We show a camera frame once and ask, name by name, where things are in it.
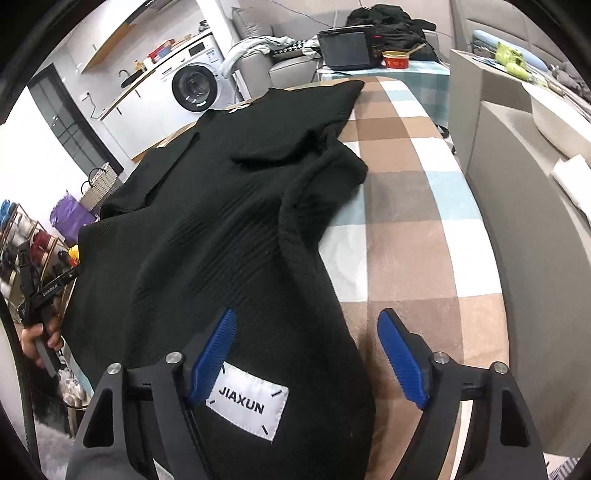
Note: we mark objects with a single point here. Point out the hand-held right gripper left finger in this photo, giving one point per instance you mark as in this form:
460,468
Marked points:
217,350

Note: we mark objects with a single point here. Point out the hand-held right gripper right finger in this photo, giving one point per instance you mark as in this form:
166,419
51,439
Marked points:
401,355

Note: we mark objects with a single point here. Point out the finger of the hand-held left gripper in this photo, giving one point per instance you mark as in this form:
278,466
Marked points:
60,282

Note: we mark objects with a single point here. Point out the black knit sweater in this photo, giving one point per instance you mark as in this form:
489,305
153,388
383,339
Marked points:
207,230

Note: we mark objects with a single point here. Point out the pile of black clothes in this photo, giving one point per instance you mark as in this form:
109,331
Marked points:
397,23

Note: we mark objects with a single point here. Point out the person's left hand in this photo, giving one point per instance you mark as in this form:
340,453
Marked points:
30,344

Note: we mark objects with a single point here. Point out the shoe rack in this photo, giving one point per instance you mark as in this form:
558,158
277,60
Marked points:
27,244

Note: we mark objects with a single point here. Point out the purple bag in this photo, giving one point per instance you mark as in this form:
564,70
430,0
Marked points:
71,217

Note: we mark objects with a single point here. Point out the woven basket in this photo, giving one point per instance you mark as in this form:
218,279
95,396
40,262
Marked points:
97,184

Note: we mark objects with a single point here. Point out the checkered blanket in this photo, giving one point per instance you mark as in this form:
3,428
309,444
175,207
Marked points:
406,207

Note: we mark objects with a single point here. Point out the white kitchen cabinet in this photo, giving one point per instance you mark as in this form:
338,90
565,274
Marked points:
138,115

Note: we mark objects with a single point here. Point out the grey low cabinet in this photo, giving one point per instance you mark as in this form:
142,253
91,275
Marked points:
485,101
517,194

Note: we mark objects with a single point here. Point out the black faucet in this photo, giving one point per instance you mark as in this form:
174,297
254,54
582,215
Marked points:
124,76

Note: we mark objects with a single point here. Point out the white paper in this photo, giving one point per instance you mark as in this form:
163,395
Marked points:
570,177

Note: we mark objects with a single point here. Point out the red basket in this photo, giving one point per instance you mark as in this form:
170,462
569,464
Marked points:
161,50

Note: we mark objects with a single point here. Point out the white washing machine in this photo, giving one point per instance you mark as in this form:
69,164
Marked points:
203,69

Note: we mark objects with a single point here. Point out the white basin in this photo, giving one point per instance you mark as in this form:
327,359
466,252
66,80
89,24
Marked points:
558,120

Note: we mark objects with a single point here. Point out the grey sofa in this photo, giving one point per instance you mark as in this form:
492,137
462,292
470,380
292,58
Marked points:
258,69

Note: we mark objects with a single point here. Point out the red bowl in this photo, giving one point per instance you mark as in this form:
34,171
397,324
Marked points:
396,60

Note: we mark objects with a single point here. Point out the light grey cloth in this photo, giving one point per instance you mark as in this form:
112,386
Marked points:
249,48

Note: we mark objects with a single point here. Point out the green toy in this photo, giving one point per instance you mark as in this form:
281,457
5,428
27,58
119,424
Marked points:
508,54
517,71

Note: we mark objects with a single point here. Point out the wooden chopsticks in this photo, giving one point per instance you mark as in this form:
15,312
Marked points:
418,48

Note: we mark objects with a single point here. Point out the houndstooth pillow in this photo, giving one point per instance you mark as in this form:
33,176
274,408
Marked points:
291,48

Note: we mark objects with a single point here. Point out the black cooker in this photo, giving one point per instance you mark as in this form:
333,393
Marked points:
346,48

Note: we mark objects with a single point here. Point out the blue pillow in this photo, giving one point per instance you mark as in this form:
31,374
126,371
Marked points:
485,38

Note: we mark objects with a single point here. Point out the white wall cabinet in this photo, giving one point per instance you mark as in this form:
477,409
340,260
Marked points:
111,32

